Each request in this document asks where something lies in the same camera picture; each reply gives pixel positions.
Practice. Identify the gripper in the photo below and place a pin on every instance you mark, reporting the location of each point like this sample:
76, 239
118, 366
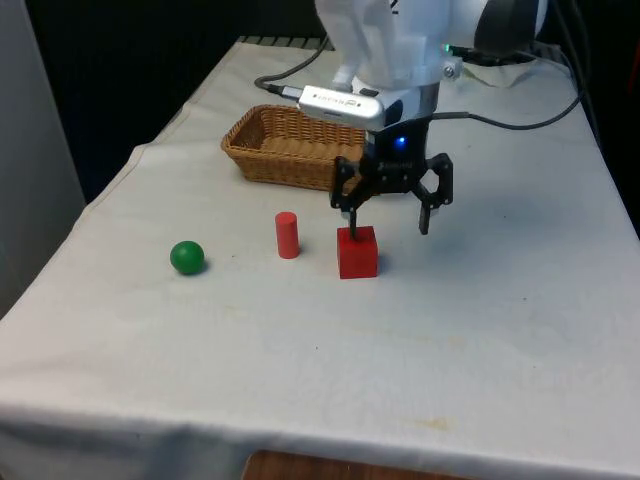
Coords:
400, 150

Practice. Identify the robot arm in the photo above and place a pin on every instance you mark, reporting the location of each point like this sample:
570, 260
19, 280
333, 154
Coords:
400, 35

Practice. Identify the wicker basket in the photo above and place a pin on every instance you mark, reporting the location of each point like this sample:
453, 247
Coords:
290, 145

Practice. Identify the red cylinder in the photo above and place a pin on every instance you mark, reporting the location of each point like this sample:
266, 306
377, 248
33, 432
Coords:
287, 235

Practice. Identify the red cube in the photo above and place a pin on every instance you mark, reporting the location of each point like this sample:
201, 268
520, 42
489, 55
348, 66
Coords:
357, 254

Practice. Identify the green ball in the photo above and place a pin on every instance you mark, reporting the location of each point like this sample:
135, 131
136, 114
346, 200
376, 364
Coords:
187, 257

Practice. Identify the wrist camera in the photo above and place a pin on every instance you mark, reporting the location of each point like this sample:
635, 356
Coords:
340, 103

